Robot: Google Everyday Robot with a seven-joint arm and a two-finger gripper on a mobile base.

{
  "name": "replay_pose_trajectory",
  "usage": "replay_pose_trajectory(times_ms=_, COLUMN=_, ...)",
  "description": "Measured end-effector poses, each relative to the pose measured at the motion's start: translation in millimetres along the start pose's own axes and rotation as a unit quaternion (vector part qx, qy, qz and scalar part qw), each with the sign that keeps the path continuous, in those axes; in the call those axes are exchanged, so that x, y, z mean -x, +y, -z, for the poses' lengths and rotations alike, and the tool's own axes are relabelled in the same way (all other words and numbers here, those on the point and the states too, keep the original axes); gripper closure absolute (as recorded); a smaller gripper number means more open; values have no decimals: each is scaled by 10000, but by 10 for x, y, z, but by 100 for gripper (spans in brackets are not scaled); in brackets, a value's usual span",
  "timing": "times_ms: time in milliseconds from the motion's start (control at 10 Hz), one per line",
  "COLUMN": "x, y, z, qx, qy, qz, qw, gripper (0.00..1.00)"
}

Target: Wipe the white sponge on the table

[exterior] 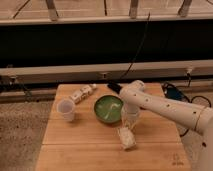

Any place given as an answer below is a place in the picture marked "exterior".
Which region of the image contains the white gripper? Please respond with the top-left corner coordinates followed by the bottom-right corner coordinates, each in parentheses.
top-left (121, 103), bottom-right (140, 132)

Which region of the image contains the white sponge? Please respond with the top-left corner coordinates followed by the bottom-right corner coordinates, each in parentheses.
top-left (118, 127), bottom-right (136, 150)

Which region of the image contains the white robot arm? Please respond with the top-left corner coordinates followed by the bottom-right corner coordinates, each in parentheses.
top-left (119, 80), bottom-right (213, 171)

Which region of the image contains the green bowl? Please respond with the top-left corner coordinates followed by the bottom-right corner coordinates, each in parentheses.
top-left (94, 95), bottom-right (123, 124)

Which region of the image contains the blue black device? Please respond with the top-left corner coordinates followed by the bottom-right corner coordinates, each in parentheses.
top-left (162, 83), bottom-right (190, 102)

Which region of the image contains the wooden table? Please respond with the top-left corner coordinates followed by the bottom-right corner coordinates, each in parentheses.
top-left (35, 84), bottom-right (191, 171)

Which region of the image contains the clear plastic cup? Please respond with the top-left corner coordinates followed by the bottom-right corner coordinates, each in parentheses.
top-left (56, 98), bottom-right (75, 122)

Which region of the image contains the black cable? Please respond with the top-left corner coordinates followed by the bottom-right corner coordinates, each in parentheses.
top-left (107, 12), bottom-right (152, 93)

